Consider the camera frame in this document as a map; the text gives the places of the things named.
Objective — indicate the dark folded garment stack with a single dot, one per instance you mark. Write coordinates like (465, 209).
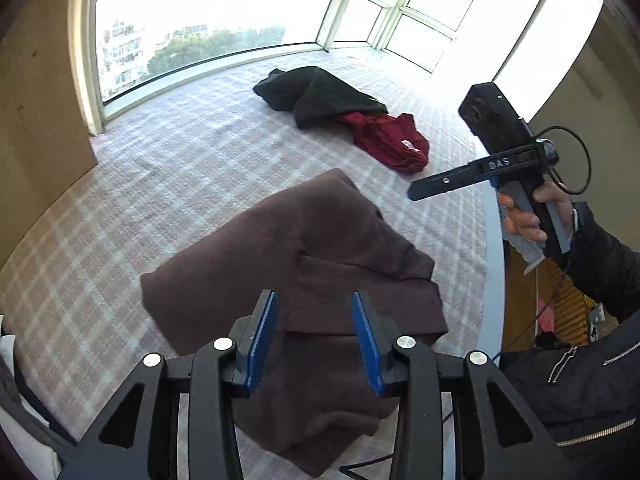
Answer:
(34, 444)

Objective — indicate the brown fleece garment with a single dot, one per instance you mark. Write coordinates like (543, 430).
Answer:
(314, 245)

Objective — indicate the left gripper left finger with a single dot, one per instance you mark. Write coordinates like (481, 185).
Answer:
(253, 340)

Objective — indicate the black jacket sleeve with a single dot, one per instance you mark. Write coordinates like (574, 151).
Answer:
(586, 391)

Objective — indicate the person's right hand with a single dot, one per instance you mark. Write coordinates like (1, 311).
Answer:
(526, 223)

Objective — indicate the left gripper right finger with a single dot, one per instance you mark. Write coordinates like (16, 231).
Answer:
(376, 347)

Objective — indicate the white window frame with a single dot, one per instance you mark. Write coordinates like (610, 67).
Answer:
(131, 50)

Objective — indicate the dark red garment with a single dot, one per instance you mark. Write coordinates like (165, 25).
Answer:
(395, 142)

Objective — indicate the pink plaid table cloth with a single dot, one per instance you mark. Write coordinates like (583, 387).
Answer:
(174, 169)

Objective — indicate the black garment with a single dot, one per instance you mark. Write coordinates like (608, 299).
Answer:
(313, 95)

